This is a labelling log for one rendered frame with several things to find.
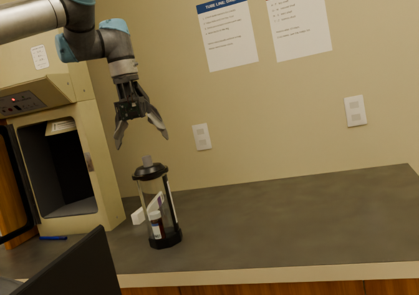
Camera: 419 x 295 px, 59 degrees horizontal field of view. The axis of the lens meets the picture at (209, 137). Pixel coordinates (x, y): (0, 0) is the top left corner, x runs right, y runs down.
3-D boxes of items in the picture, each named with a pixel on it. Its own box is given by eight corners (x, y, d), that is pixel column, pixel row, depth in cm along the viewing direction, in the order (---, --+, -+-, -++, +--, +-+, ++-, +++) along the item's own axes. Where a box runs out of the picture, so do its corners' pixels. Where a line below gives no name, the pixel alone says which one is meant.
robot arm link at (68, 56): (50, 15, 90) (95, 11, 95) (55, 51, 99) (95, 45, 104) (60, 36, 87) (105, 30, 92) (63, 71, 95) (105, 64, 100)
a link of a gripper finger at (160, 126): (164, 143, 101) (139, 120, 101) (168, 139, 107) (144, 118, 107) (172, 134, 101) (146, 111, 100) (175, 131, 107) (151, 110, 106)
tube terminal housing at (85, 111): (79, 212, 165) (32, 40, 155) (143, 205, 155) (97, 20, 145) (40, 237, 142) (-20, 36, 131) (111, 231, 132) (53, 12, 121)
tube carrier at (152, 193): (184, 227, 117) (169, 163, 114) (181, 242, 106) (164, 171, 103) (151, 234, 117) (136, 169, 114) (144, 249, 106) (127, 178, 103)
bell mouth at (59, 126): (65, 130, 152) (62, 116, 151) (101, 122, 146) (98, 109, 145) (34, 138, 135) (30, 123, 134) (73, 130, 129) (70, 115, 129)
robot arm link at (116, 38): (92, 26, 102) (121, 23, 106) (101, 65, 103) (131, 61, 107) (98, 19, 95) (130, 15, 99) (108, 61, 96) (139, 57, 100)
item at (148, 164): (168, 170, 113) (164, 149, 112) (163, 178, 104) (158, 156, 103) (139, 176, 114) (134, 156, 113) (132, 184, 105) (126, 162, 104)
